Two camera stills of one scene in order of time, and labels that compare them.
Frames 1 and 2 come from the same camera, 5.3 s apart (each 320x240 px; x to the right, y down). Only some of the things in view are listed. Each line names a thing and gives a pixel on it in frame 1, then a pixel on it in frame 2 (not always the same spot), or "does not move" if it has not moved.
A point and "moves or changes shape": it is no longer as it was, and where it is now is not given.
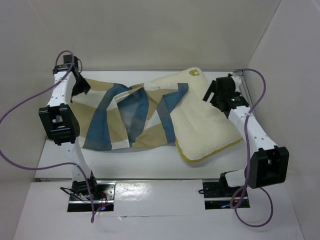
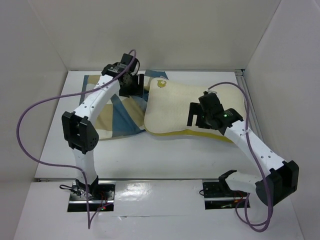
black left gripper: [84, 87] -> [137, 90]
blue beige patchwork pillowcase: [111, 116] moves or changes shape
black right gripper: [213, 92] -> [198, 116]
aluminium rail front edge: [130, 179] does not move
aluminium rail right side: [244, 89] does not move
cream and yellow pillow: [200, 129] -> [167, 103]
